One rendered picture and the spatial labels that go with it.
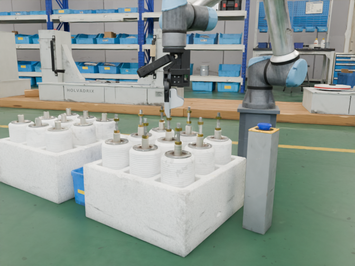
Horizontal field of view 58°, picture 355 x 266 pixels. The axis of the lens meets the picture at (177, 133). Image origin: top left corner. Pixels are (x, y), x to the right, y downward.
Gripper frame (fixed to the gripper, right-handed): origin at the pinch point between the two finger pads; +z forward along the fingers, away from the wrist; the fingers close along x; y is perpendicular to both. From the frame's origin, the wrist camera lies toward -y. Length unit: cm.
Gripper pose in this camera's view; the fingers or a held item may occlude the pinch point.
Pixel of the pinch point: (166, 112)
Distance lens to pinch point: 103.3
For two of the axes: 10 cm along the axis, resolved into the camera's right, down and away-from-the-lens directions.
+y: 10.0, 0.2, -0.5
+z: -0.1, 9.8, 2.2
